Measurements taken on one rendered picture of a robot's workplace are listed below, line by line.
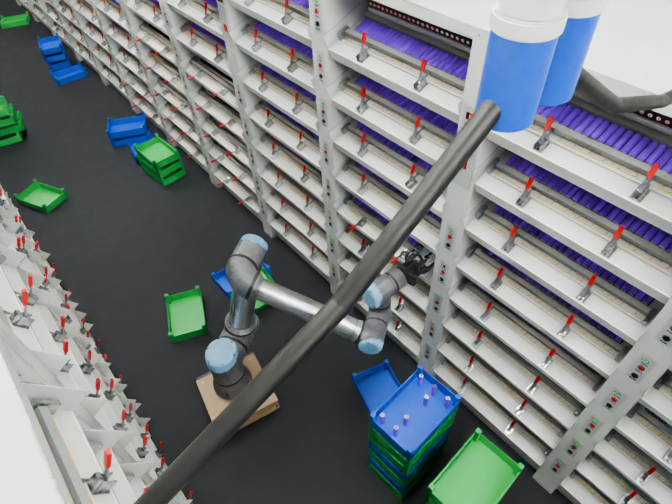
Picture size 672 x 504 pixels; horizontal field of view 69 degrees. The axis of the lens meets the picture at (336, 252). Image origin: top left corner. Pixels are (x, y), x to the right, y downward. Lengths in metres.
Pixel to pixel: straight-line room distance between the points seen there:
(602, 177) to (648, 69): 0.26
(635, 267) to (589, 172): 0.28
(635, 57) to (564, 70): 0.78
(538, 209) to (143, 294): 2.37
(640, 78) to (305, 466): 1.98
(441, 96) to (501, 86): 1.07
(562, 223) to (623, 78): 0.44
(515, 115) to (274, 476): 2.13
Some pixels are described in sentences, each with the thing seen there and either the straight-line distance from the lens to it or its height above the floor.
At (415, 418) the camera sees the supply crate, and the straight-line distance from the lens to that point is 2.00.
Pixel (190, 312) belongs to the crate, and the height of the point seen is 0.00.
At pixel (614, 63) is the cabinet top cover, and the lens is 1.31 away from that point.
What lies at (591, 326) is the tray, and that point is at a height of 0.98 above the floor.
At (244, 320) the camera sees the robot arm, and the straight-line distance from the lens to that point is 2.27.
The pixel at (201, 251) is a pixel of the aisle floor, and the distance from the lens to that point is 3.30.
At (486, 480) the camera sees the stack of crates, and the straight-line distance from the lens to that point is 2.05.
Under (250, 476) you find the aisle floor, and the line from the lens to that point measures 2.47.
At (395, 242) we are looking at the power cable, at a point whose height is 1.95.
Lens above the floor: 2.31
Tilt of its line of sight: 47 degrees down
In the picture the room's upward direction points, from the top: 3 degrees counter-clockwise
